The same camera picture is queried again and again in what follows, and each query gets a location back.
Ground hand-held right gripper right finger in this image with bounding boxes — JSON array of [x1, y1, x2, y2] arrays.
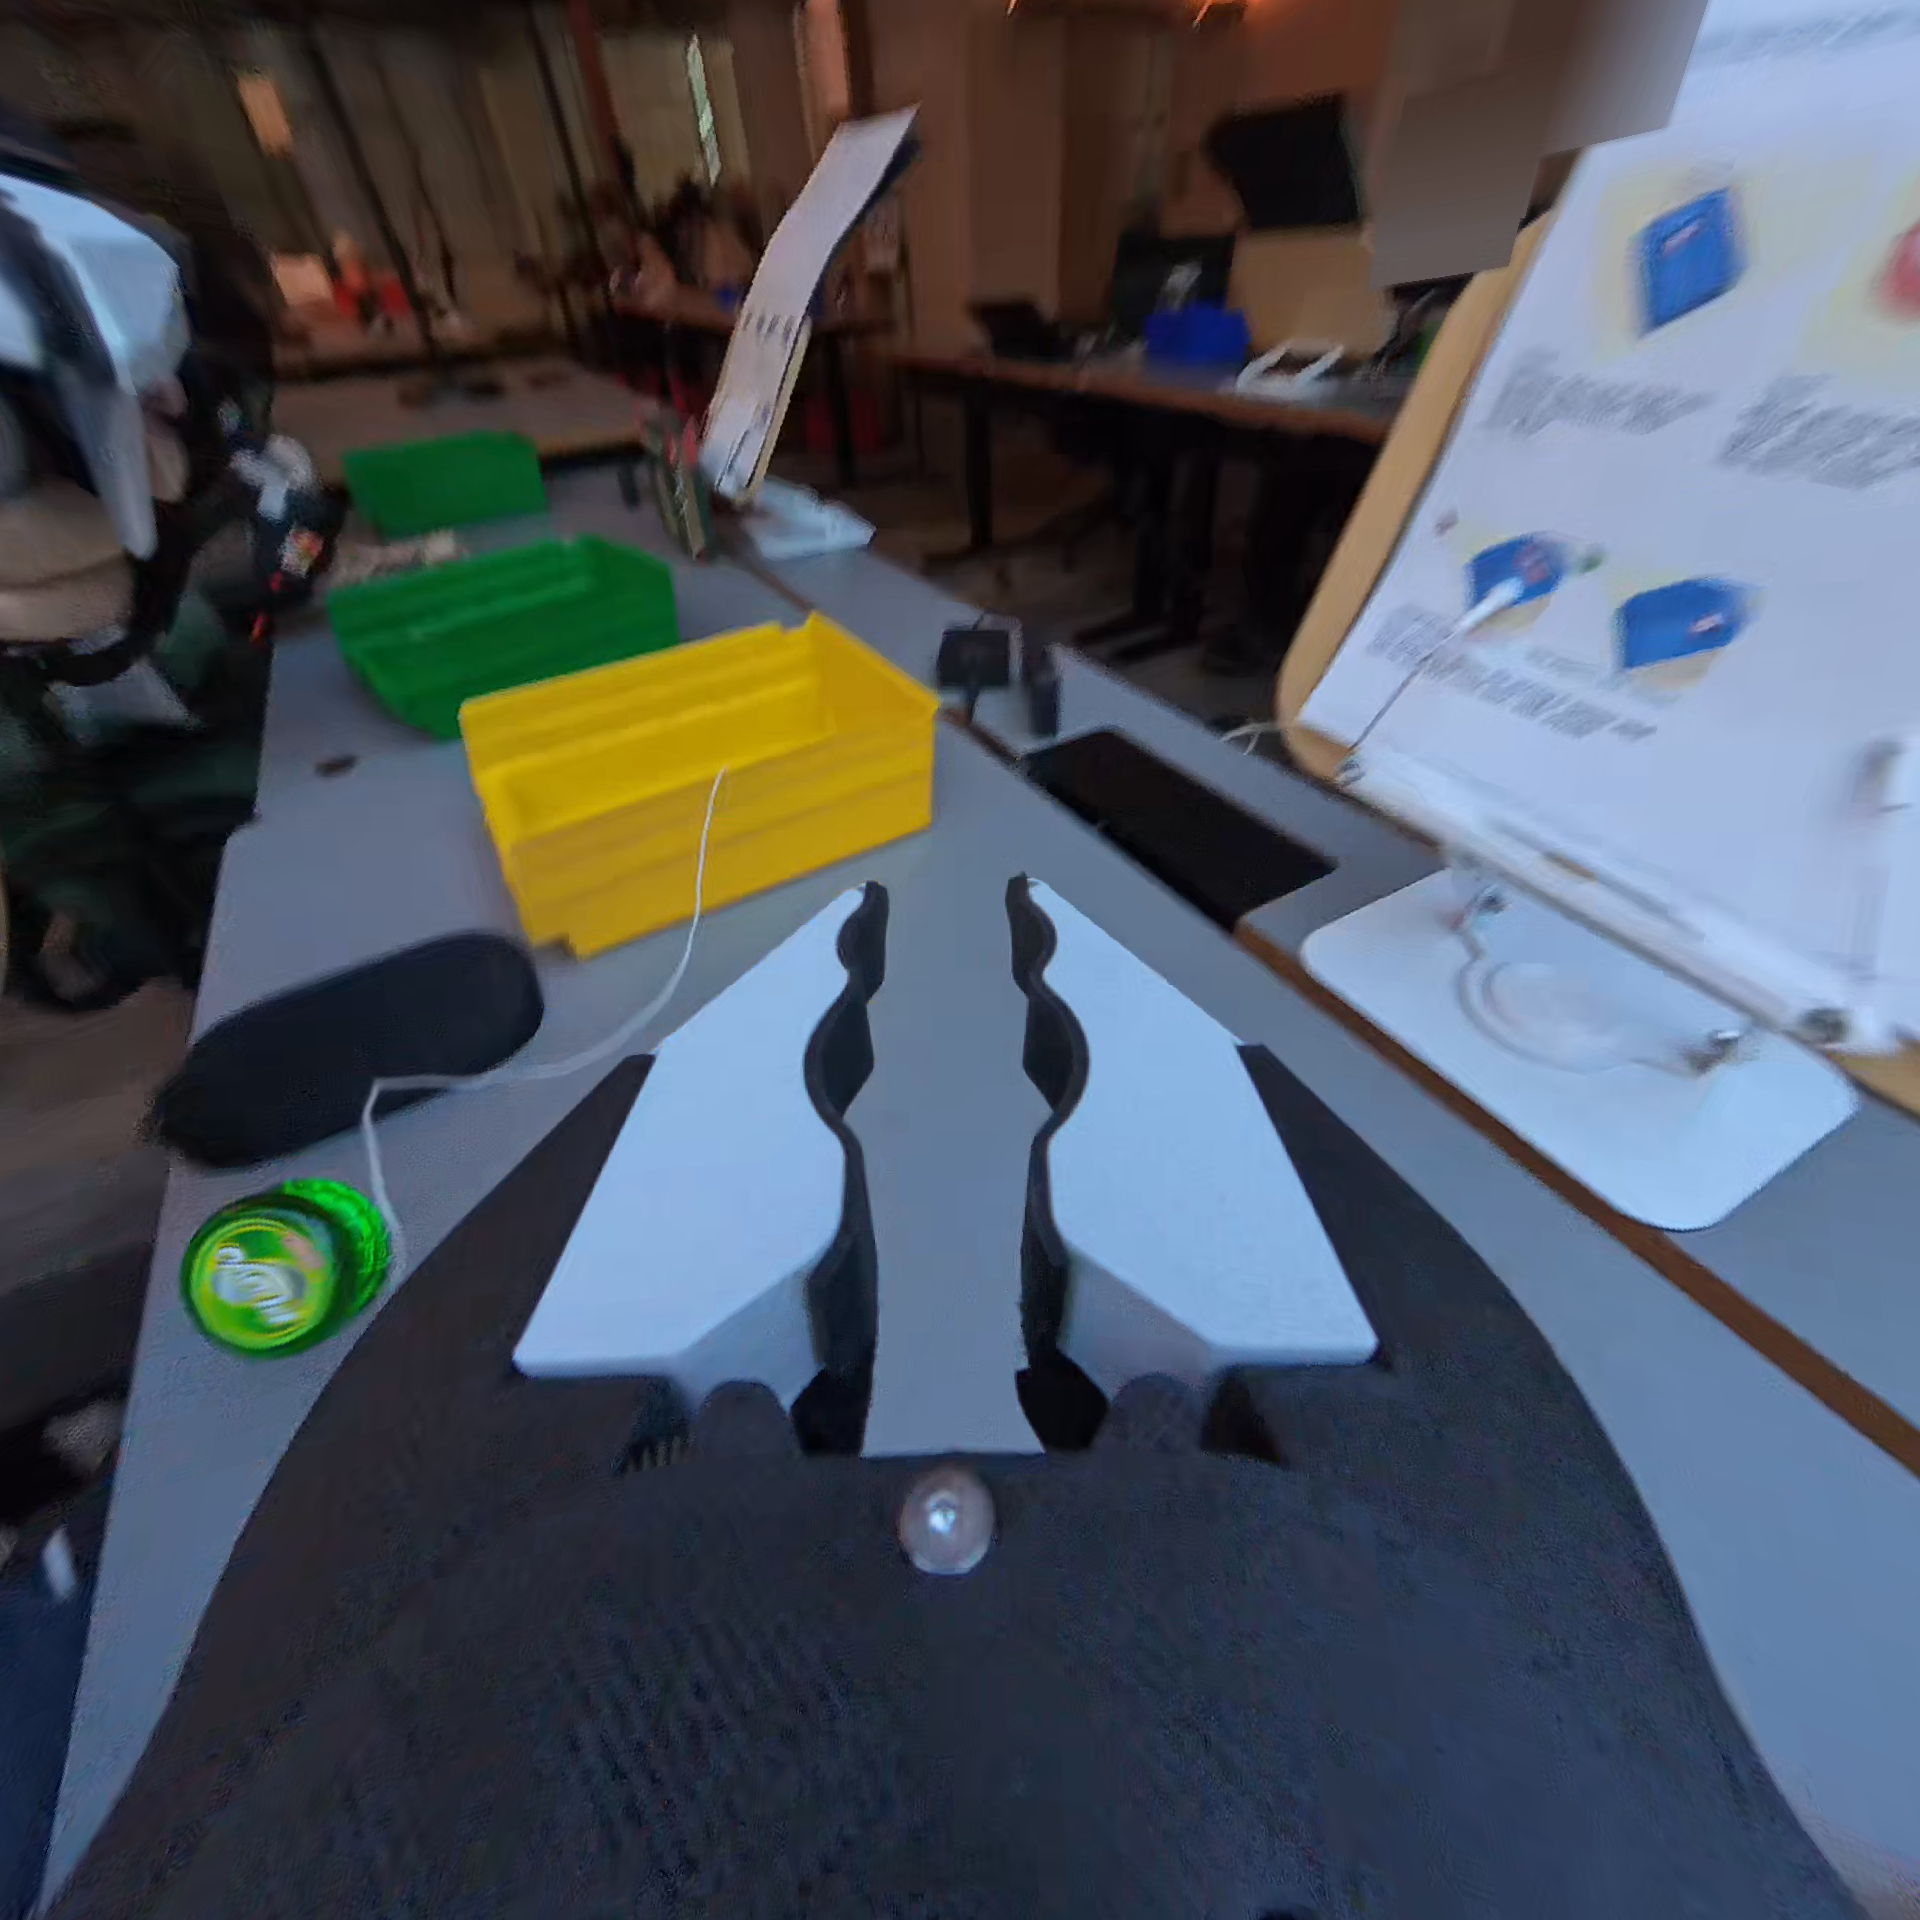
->
[[999, 875, 1380, 1454]]

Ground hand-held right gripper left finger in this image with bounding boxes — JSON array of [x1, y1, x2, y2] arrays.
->
[[512, 882, 893, 1456]]

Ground white yoyo string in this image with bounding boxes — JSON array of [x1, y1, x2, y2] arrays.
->
[[360, 768, 731, 1263]]

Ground green yoyo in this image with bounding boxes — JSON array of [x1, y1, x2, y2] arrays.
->
[[181, 1177, 392, 1358]]

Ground yellow plastic bin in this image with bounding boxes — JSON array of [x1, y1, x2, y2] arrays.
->
[[456, 614, 944, 958]]

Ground person's left hand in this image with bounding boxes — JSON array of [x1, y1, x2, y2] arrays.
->
[[0, 485, 157, 650]]

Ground small green plastic bin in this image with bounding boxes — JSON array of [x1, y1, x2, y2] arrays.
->
[[343, 432, 550, 539]]

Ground large green plastic bin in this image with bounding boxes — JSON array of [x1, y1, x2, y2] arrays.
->
[[327, 535, 682, 739]]

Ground black soft oval case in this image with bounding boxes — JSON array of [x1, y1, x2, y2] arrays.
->
[[149, 930, 545, 1168]]

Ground white board stand base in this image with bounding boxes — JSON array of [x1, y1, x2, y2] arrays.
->
[[1299, 870, 1861, 1232]]

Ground black power adapter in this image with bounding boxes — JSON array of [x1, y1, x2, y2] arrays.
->
[[938, 623, 1013, 729]]

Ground white document board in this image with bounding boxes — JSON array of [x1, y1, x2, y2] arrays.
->
[[698, 106, 921, 557]]

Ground wooden background table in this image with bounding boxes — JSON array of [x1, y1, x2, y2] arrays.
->
[[885, 349, 1412, 600]]

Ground illustrated instruction sheet board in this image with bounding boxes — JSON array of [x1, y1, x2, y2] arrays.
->
[[1274, 0, 1920, 1116]]

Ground black monitor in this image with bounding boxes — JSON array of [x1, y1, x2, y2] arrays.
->
[[1204, 92, 1365, 234]]

